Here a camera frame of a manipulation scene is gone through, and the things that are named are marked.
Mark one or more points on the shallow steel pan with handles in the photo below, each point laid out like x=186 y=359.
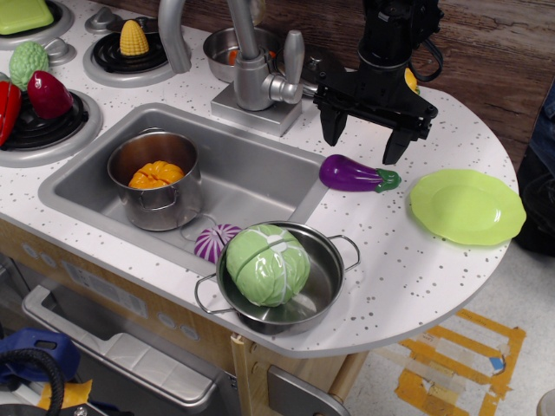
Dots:
x=306 y=309

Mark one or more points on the silver toy faucet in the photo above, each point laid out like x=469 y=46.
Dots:
x=259 y=98

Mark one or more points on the green bumpy toy vegetable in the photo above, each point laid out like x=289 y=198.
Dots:
x=26 y=59

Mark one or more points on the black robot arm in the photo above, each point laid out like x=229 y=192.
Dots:
x=393 y=29

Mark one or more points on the yellow tape on floor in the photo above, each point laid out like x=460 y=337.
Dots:
x=463 y=367

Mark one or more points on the back left stove burner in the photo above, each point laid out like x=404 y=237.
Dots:
x=63 y=21

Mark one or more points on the orange toy pumpkin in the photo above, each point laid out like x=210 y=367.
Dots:
x=154 y=175

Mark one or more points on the light green plastic plate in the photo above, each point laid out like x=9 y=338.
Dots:
x=467 y=207

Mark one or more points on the grey toy sink basin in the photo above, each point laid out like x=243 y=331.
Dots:
x=245 y=179

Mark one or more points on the tall steel pot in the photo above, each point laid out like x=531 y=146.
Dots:
x=164 y=208

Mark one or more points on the grey stove knob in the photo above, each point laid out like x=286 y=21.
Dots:
x=98 y=23
x=59 y=52

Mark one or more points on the purple toy eggplant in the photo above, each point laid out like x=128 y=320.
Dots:
x=344 y=174

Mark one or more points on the steel pot lid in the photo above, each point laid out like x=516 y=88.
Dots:
x=317 y=60

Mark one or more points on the yellow toy corn cob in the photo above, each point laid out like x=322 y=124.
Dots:
x=133 y=40

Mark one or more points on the grey stove knob lower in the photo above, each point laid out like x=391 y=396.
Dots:
x=59 y=52

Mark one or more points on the lime green toy lid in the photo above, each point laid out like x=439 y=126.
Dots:
x=21 y=15

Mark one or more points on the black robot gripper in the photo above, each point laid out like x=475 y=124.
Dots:
x=378 y=94

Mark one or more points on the back right stove burner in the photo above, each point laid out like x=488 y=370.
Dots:
x=104 y=63

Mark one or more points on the blue clamp tool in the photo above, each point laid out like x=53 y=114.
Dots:
x=59 y=347

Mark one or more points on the stove burner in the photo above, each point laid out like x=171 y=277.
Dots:
x=35 y=141
x=104 y=63
x=63 y=21

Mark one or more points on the green toy cabbage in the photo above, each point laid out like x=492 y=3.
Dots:
x=267 y=264

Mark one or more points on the small steel pot at back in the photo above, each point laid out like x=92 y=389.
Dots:
x=221 y=49

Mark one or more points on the front left stove burner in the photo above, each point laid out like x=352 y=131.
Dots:
x=35 y=141

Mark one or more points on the purple white toy onion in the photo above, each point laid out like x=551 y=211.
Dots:
x=211 y=241

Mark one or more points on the yellow toy bell pepper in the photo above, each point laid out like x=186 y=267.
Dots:
x=411 y=80

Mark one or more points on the grey toy oven door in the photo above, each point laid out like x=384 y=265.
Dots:
x=144 y=376

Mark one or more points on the grey curved arch pipe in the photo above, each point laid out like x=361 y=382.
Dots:
x=169 y=23

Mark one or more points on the red toy pepper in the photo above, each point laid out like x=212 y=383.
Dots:
x=10 y=106

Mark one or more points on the grey stove knob upper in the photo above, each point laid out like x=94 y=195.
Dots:
x=98 y=23

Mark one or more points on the dark red toy strawberry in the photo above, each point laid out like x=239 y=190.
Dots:
x=48 y=96

